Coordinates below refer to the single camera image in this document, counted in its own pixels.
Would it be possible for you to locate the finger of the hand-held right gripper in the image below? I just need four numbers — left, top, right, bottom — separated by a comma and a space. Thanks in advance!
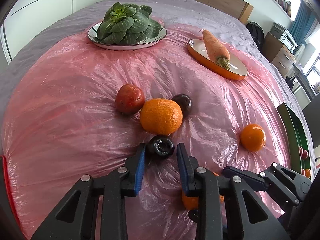
222, 165, 300, 207
265, 162, 312, 199

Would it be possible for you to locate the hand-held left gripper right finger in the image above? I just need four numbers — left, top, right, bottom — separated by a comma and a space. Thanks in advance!
176, 142, 290, 240

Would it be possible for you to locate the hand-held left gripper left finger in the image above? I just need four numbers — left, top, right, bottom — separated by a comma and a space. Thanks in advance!
30, 142, 147, 240

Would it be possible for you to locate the dark purple plum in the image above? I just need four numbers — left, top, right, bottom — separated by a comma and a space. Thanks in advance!
146, 135, 175, 159
171, 94, 192, 118

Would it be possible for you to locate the green rectangular tray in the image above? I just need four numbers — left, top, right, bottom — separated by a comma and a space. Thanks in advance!
276, 102, 313, 180

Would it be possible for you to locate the red apple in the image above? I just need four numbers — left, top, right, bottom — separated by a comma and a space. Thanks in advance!
115, 84, 146, 114

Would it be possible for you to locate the pink plastic sheet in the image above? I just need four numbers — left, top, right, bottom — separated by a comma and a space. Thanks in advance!
1, 22, 292, 240

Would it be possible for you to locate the dark shopping bag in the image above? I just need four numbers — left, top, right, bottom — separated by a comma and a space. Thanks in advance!
285, 76, 296, 93

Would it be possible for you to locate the glass desk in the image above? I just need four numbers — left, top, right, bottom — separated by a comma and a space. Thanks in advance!
291, 62, 320, 100

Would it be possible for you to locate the orange oval dish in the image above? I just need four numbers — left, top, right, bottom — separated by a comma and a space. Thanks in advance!
188, 39, 249, 81

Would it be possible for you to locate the white enamel plate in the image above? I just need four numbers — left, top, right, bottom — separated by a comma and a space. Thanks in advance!
87, 21, 167, 50

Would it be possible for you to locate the carrot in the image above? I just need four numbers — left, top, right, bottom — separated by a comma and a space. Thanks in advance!
202, 29, 231, 70

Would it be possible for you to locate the wooden dresser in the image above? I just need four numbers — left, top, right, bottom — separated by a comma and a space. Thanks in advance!
262, 32, 298, 78

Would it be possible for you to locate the black backpack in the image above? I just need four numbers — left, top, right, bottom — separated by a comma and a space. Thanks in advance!
246, 21, 265, 53

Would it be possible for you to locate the white printer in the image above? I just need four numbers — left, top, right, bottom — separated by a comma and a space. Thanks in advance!
269, 22, 298, 53

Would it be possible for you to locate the green bok choy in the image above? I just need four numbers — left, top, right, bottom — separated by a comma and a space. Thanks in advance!
94, 2, 162, 45

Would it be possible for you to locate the blue curtain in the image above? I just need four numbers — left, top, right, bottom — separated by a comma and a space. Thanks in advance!
290, 0, 317, 45

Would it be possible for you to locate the white wardrobe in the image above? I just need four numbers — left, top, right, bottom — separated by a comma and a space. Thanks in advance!
5, 0, 108, 63

